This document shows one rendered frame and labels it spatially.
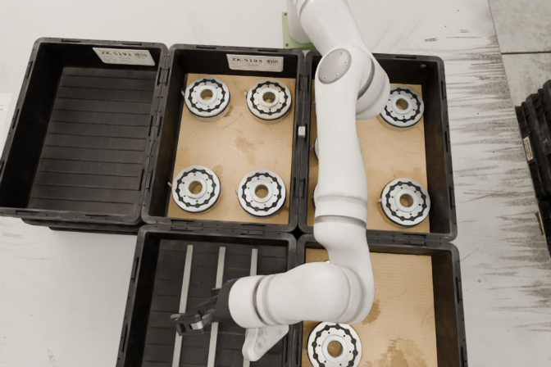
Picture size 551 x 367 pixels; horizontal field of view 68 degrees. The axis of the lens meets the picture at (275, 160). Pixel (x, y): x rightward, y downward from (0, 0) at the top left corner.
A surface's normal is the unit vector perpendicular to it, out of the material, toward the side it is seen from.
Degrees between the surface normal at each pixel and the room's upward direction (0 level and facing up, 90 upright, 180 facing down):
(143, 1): 0
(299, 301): 62
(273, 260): 0
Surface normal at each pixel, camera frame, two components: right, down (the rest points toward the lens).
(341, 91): -0.51, -0.25
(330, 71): -0.67, -0.30
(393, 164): 0.00, -0.32
